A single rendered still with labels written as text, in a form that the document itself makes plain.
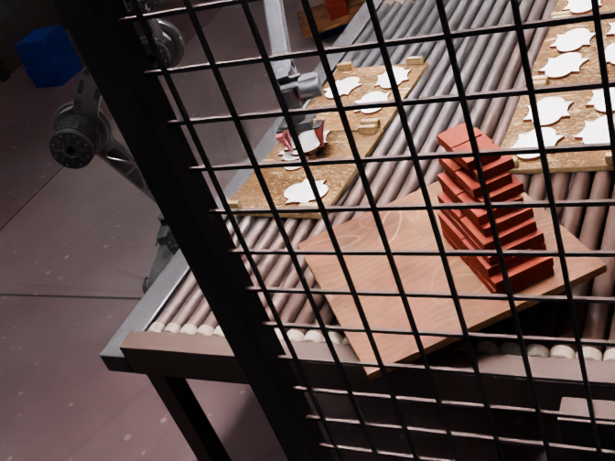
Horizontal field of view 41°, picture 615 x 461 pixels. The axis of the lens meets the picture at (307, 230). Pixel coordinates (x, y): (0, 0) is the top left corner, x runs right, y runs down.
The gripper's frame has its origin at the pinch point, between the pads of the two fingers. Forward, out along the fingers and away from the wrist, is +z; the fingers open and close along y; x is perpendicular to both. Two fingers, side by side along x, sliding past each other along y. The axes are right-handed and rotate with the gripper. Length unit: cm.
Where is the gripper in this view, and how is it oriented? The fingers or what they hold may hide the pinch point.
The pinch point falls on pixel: (307, 145)
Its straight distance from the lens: 247.2
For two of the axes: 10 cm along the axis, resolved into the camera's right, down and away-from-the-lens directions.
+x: -1.9, 5.9, -7.9
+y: -9.3, 1.5, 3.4
